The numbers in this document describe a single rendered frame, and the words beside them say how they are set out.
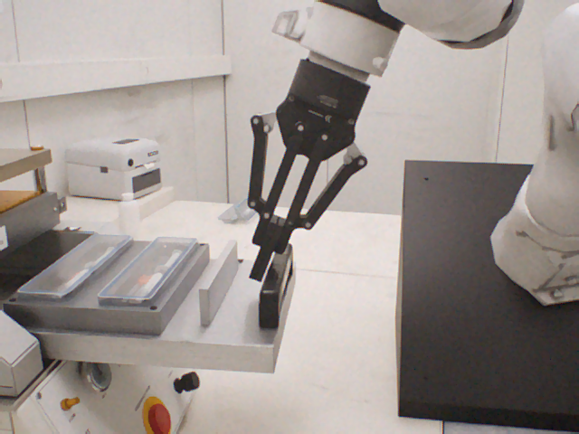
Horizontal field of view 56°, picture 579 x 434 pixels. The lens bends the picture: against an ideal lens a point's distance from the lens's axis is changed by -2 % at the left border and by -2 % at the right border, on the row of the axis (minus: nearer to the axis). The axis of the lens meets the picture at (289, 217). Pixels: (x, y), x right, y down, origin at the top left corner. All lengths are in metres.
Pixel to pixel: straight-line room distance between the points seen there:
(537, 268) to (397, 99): 2.26
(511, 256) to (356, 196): 2.31
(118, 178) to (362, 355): 1.03
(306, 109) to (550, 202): 0.33
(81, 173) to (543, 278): 1.38
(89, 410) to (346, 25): 0.47
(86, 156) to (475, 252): 1.24
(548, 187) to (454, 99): 2.32
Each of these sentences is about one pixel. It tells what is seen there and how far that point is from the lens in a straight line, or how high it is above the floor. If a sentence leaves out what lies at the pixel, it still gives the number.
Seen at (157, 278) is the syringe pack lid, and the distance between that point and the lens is 0.61.
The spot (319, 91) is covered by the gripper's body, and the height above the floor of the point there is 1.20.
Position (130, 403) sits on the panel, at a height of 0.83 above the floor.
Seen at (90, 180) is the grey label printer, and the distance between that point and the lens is 1.80.
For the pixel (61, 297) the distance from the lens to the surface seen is 0.60.
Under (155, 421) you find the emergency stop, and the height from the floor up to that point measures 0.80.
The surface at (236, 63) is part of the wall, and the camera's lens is 3.19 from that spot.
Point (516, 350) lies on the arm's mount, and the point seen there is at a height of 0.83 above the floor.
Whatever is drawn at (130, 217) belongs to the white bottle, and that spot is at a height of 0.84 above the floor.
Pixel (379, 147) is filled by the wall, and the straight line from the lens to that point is 3.06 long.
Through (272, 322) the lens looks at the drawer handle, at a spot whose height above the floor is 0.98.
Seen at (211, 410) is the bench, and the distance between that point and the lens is 0.83.
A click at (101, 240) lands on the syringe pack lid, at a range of 0.74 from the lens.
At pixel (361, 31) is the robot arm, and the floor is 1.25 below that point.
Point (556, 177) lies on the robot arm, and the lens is 0.71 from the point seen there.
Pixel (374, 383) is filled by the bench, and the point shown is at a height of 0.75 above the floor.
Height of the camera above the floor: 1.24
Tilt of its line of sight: 17 degrees down
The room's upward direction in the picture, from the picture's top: straight up
